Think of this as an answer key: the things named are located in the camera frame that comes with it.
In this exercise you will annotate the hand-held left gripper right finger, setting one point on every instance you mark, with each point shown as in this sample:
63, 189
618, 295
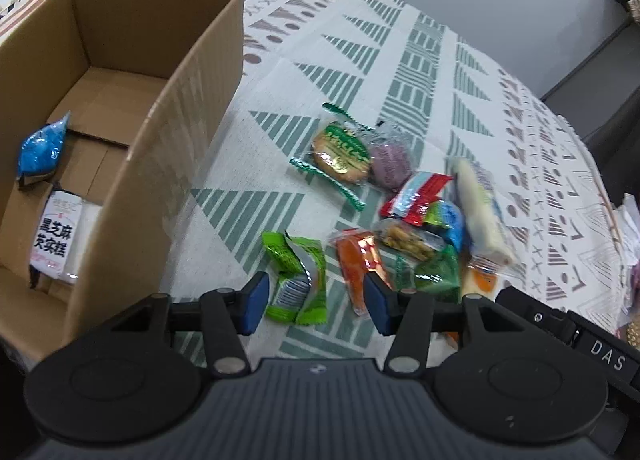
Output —
377, 305

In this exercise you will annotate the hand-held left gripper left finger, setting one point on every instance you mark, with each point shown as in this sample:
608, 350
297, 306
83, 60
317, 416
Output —
255, 302

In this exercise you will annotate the light green snack packet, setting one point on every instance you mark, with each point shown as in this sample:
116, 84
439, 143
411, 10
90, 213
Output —
310, 260

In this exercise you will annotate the blue and green snack packet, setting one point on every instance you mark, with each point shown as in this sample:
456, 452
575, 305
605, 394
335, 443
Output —
450, 222

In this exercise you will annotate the brown cardboard box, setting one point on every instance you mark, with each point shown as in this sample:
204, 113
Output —
190, 104

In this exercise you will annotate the dark green snack packet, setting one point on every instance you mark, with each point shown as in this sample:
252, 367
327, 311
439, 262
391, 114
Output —
440, 272

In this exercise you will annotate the clear nut bar packet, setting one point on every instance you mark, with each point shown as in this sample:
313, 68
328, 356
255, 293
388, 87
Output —
405, 239

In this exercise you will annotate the orange and white snack packet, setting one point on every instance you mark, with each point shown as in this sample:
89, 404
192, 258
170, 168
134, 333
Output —
482, 280

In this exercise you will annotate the red white snack packet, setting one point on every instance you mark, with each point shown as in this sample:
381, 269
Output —
415, 197

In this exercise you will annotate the white crumpled plastic bag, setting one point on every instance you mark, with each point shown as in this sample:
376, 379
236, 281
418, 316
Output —
631, 225

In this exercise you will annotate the long white snack packet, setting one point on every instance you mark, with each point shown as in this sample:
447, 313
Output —
480, 210

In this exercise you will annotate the purple cake in clear wrapper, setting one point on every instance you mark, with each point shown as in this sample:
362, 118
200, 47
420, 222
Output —
392, 162

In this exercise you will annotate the green-wrapped round biscuit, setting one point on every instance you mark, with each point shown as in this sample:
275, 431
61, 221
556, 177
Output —
340, 154

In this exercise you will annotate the white packet with black print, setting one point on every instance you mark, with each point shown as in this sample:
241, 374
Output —
52, 235

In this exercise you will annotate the dark grey furniture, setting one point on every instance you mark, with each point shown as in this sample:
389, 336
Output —
610, 129

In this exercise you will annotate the patterned bed cover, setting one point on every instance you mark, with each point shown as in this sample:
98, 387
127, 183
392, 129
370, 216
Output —
350, 39

